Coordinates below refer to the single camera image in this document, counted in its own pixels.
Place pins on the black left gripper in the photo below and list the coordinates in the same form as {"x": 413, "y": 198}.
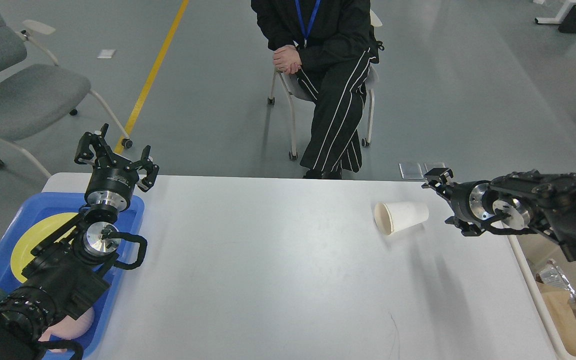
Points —
{"x": 108, "y": 184}

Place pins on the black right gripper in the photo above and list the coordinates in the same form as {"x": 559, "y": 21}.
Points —
{"x": 470, "y": 201}

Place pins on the white paper cup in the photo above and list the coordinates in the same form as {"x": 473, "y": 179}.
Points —
{"x": 392, "y": 217}

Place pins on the yellow plastic plate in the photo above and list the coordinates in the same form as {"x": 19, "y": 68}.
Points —
{"x": 21, "y": 254}

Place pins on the foil wrapper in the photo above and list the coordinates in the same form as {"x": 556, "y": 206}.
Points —
{"x": 551, "y": 274}

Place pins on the brown paper bag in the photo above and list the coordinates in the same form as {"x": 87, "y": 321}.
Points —
{"x": 557, "y": 301}

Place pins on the pink plastic mug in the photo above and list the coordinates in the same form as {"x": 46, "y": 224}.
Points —
{"x": 69, "y": 328}

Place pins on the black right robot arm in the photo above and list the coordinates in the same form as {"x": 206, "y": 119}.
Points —
{"x": 518, "y": 203}

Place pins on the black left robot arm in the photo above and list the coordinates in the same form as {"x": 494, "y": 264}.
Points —
{"x": 66, "y": 275}

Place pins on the grey office chair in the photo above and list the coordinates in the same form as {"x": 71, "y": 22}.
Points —
{"x": 39, "y": 95}

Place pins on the beige plastic bin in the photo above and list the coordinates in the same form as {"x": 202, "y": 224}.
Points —
{"x": 548, "y": 324}

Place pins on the blue plastic tray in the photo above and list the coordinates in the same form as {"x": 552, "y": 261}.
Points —
{"x": 43, "y": 205}

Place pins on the white chair under person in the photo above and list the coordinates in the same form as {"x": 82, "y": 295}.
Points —
{"x": 293, "y": 95}

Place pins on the person in black tracksuit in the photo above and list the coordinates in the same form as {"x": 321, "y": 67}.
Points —
{"x": 328, "y": 75}

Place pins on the white desk base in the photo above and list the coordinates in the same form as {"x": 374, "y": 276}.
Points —
{"x": 570, "y": 15}

